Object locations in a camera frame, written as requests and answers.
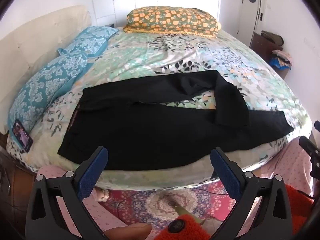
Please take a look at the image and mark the brown wooden cabinet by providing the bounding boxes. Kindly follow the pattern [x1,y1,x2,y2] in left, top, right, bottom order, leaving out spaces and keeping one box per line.
[250,32,290,79]

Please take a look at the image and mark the white door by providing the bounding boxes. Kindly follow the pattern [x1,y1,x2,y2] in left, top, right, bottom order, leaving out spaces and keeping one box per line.
[235,0,266,47]

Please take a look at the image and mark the black pants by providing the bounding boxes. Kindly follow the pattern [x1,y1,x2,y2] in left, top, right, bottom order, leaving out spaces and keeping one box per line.
[57,70,295,171]

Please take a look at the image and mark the cream padded headboard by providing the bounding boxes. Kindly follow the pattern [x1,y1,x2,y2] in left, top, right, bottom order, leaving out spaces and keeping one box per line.
[0,5,92,133]

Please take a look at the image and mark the brown wooden furniture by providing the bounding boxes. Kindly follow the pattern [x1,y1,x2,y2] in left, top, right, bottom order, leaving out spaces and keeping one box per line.
[0,132,38,213]

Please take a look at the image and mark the orange floral pillow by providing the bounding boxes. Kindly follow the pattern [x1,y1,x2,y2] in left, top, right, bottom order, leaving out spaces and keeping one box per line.
[124,6,222,38]

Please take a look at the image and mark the pile of colourful clothes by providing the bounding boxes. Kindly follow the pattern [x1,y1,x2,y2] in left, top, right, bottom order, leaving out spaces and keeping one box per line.
[270,49,293,70]

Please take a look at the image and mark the bed with floral sheet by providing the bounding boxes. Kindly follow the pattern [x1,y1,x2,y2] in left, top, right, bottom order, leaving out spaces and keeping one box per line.
[6,26,313,189]

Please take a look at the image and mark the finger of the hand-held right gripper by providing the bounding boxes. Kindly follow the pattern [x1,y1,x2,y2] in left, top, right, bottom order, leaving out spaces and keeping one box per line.
[299,135,318,155]

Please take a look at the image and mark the black smartphone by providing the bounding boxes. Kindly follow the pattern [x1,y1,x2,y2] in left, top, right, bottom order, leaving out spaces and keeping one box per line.
[12,119,34,153]

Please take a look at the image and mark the olive green cloth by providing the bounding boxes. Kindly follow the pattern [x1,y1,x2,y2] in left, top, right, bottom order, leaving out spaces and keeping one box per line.
[261,30,284,46]

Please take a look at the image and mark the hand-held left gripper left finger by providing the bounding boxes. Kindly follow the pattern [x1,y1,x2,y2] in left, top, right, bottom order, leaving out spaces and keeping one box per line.
[26,147,110,240]

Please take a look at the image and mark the patterned floor rug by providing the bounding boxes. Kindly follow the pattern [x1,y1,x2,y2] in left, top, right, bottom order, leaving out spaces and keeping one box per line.
[95,180,253,233]

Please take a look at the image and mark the teal floral pillow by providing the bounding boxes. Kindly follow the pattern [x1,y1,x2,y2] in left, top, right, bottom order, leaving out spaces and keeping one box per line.
[57,26,119,57]
[7,54,94,143]

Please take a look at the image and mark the orange fuzzy cloth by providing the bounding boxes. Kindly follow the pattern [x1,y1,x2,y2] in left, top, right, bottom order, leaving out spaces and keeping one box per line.
[285,184,314,232]
[154,214,211,240]

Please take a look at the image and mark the white wardrobe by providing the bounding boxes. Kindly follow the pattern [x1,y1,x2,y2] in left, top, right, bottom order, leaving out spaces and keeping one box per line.
[90,0,223,28]

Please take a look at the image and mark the person's pink dotted clothing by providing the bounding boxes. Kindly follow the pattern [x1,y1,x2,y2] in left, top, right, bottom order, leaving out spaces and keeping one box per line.
[37,137,314,240]

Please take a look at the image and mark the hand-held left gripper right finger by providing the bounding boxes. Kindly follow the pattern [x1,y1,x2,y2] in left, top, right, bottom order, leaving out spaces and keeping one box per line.
[209,147,293,240]

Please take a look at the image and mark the person's left hand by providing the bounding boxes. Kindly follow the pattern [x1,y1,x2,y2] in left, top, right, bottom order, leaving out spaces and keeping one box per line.
[104,224,153,240]

